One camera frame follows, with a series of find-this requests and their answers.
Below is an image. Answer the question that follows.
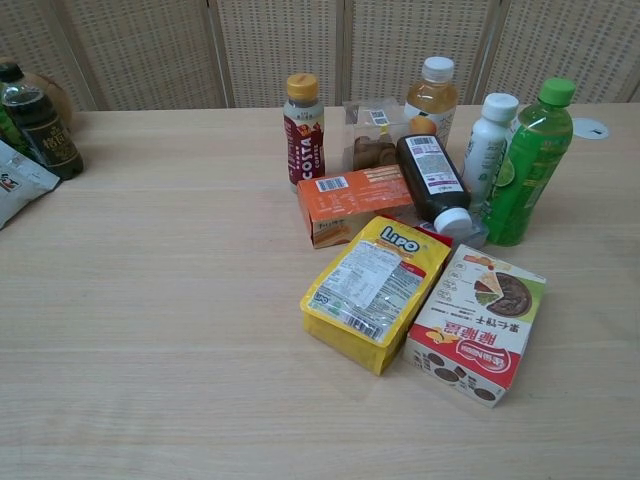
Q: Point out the green tea bottle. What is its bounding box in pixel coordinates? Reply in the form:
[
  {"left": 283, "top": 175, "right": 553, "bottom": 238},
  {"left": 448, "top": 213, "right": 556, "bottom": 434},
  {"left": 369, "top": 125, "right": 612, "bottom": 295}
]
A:
[{"left": 481, "top": 78, "right": 577, "bottom": 248}]

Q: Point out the dark tea bottle black cap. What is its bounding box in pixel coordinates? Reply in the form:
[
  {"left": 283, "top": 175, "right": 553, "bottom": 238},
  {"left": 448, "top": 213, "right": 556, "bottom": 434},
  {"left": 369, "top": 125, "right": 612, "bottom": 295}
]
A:
[{"left": 0, "top": 63, "right": 85, "bottom": 182}]

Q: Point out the orange biscuit carton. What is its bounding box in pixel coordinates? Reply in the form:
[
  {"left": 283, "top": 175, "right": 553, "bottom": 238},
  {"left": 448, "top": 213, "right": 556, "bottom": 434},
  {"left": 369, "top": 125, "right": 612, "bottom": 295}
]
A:
[{"left": 296, "top": 164, "right": 416, "bottom": 250}]

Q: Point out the yellow Lipo biscuit bag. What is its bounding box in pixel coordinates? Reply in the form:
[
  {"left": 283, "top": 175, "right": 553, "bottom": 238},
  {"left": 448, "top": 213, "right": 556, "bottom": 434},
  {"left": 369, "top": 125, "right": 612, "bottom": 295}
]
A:
[{"left": 299, "top": 215, "right": 454, "bottom": 376}]

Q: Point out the Costa coffee bottle yellow cap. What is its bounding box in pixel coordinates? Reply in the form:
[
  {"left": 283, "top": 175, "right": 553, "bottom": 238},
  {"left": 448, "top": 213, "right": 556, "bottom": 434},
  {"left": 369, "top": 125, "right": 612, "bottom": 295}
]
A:
[{"left": 283, "top": 73, "right": 326, "bottom": 195}]

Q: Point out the clear plastic cookie box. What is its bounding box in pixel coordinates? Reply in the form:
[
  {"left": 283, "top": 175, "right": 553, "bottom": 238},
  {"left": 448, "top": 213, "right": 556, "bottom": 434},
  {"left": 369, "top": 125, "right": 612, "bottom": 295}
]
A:
[{"left": 341, "top": 98, "right": 407, "bottom": 173}]

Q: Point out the dark drink bottle white cap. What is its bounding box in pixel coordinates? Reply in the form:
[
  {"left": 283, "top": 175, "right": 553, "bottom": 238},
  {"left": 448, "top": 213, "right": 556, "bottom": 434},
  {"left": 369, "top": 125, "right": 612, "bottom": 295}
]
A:
[{"left": 395, "top": 134, "right": 474, "bottom": 235}]

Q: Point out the white red wafer box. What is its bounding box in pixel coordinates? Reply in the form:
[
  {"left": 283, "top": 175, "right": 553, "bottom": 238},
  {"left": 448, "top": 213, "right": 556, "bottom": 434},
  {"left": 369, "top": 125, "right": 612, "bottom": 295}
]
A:
[{"left": 402, "top": 243, "right": 548, "bottom": 409}]

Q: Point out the orange juice bottle white cap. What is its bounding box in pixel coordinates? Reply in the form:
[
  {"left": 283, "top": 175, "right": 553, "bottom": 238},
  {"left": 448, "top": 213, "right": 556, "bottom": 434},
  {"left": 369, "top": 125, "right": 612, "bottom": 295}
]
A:
[{"left": 403, "top": 56, "right": 460, "bottom": 149}]

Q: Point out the woven folding screen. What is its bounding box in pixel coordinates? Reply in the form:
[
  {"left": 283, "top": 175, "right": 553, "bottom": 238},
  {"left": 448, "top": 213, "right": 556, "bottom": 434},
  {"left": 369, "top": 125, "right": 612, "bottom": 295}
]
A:
[{"left": 0, "top": 0, "right": 640, "bottom": 112}]

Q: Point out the white yogurt drink bottle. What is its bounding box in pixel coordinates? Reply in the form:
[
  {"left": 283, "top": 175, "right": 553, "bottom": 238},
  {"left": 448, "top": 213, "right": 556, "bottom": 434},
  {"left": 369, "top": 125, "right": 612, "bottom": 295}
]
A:
[{"left": 460, "top": 92, "right": 521, "bottom": 211}]

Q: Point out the white round table grommet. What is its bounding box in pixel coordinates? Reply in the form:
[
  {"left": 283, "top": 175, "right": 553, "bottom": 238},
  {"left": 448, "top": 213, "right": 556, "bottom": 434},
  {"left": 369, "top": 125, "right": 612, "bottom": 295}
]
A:
[{"left": 572, "top": 117, "right": 613, "bottom": 141}]

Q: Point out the white snack pouch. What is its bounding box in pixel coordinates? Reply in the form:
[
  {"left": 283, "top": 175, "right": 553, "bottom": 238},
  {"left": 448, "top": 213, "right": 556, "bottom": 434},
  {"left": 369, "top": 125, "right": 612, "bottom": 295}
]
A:
[{"left": 0, "top": 139, "right": 62, "bottom": 231}]

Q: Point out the green packet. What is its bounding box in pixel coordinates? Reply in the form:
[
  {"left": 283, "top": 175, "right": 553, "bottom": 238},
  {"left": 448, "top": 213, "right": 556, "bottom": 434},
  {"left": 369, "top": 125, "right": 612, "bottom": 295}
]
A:
[{"left": 0, "top": 106, "right": 27, "bottom": 157}]

